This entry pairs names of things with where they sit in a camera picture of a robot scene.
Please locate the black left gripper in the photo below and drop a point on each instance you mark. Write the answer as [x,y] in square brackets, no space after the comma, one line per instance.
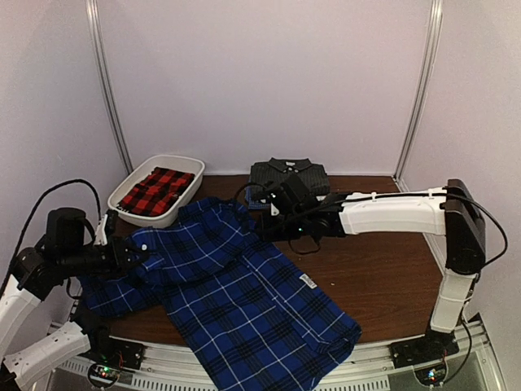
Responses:
[118,251]

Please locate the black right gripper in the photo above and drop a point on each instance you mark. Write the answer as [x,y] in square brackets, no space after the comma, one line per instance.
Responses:
[268,234]

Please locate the blue plaid long sleeve shirt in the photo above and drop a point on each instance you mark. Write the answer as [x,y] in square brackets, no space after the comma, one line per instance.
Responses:
[213,276]

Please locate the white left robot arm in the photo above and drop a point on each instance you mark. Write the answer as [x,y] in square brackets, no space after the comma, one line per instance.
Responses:
[34,274]

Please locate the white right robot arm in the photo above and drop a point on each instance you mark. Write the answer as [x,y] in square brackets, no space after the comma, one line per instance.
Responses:
[447,211]

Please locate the blue checked folded shirt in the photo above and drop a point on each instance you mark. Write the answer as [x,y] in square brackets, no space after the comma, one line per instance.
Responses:
[255,204]

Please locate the red black plaid shirt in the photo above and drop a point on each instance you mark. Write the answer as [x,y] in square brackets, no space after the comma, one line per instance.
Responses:
[156,193]

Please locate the dark grey striped folded shirt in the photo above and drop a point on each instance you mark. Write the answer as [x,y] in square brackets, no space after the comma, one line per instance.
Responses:
[277,170]

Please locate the white plastic basket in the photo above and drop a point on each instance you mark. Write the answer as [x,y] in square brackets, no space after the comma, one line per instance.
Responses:
[178,163]

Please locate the left circuit board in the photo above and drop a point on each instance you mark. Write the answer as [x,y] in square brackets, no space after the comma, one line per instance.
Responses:
[102,376]

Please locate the circuit board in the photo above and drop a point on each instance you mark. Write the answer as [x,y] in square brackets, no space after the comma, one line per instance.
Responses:
[431,376]
[102,376]

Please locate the right circuit board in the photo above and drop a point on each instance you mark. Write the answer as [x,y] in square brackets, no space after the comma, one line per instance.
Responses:
[431,376]

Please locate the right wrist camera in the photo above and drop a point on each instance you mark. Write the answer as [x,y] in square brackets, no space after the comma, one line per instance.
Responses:
[292,196]

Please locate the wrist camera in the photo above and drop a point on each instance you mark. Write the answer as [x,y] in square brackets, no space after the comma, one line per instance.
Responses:
[292,196]
[65,229]

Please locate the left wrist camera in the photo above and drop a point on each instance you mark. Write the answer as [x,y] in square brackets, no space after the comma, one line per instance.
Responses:
[65,229]

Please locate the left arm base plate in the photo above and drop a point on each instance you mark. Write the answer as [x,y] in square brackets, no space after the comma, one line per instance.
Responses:
[116,353]

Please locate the aluminium front rail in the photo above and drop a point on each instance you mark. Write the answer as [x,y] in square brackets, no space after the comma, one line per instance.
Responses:
[251,360]

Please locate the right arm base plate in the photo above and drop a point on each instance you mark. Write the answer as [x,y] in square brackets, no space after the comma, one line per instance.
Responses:
[421,350]

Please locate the aluminium corner post left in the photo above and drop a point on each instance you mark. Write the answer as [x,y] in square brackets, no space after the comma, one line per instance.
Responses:
[96,33]

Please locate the aluminium corner post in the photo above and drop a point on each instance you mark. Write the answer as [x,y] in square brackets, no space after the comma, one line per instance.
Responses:
[96,33]
[428,62]

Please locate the aluminium corner post right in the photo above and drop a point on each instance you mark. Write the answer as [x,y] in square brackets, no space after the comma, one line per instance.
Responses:
[428,62]

